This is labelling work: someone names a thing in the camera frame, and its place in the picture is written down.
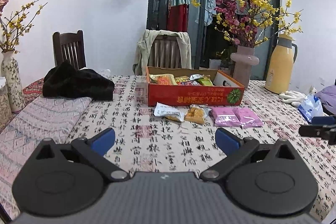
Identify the pink snack packet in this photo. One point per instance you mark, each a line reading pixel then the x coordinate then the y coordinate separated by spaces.
pixel 225 117
pixel 247 117

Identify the blue white plastic bag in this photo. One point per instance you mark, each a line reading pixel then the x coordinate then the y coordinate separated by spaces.
pixel 310 107

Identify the wooden chair with jacket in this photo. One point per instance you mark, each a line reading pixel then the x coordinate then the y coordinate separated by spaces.
pixel 165 53

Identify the red cardboard box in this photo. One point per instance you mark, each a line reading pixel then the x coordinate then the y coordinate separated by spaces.
pixel 225 91

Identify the orange green long snack packet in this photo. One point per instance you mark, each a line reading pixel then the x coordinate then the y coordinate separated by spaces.
pixel 163 79

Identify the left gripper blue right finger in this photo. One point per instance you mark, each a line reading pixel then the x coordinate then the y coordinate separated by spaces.
pixel 238 152

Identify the yellow thermos jug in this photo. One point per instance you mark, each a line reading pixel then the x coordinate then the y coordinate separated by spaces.
pixel 281 65

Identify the pink glass vase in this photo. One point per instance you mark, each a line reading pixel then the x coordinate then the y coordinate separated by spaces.
pixel 244 59

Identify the white gloves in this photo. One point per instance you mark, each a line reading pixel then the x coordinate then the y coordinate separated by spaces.
pixel 292 98

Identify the patterned ceramic vase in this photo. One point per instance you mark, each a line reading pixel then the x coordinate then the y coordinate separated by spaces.
pixel 10 70

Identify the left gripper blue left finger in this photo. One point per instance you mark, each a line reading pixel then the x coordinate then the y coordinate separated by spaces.
pixel 92 151

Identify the black fabric garment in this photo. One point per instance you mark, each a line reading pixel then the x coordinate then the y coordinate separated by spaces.
pixel 66 81

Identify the beige jacket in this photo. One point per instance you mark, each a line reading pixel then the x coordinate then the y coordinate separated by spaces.
pixel 143 49

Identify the pink and yellow flower branches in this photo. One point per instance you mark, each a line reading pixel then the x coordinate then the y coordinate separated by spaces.
pixel 244 22

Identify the green white snack packet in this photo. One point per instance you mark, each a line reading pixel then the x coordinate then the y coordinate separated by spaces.
pixel 205 81

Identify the folded striped pink cloth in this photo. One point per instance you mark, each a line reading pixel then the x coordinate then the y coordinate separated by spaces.
pixel 43 118

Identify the dark wooden chair left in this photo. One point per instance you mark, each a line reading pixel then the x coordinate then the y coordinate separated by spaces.
pixel 69 46

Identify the red hanging garment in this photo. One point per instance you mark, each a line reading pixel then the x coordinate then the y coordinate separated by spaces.
pixel 178 15

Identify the calligraphy print tablecloth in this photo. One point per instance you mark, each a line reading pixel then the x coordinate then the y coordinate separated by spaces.
pixel 150 144

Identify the oat crisp snack bag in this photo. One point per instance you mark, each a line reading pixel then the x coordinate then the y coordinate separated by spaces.
pixel 197 114

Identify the white silver snack packet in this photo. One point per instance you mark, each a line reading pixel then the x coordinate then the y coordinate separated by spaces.
pixel 169 112

